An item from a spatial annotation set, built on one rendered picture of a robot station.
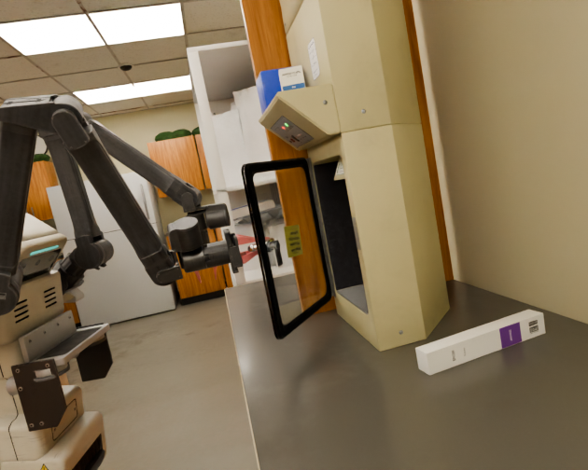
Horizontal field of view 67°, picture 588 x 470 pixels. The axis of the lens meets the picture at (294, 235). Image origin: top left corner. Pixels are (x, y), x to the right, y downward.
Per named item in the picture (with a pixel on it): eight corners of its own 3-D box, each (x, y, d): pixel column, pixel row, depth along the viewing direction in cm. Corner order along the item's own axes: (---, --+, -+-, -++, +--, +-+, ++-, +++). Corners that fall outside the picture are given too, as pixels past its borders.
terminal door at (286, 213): (332, 298, 125) (306, 157, 121) (278, 342, 99) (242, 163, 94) (329, 298, 126) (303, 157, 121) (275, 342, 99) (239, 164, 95)
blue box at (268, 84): (299, 110, 117) (292, 76, 116) (307, 103, 108) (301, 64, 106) (262, 117, 116) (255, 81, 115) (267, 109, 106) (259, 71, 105)
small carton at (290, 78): (305, 98, 100) (301, 71, 100) (306, 93, 95) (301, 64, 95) (284, 102, 100) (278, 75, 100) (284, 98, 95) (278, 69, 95)
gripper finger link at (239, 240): (268, 229, 104) (228, 238, 103) (273, 259, 105) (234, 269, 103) (264, 228, 111) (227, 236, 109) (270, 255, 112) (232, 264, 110)
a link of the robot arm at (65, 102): (2, 76, 79) (-8, 86, 71) (85, 98, 86) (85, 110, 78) (-21, 287, 94) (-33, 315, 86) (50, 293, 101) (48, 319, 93)
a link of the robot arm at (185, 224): (154, 266, 107) (159, 285, 100) (141, 225, 101) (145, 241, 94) (203, 252, 110) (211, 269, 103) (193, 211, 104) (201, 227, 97)
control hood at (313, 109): (306, 149, 122) (300, 112, 121) (341, 132, 90) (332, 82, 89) (265, 157, 120) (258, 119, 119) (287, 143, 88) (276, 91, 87)
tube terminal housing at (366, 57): (416, 293, 132) (373, 24, 123) (483, 324, 100) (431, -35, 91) (337, 313, 127) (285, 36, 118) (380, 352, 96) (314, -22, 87)
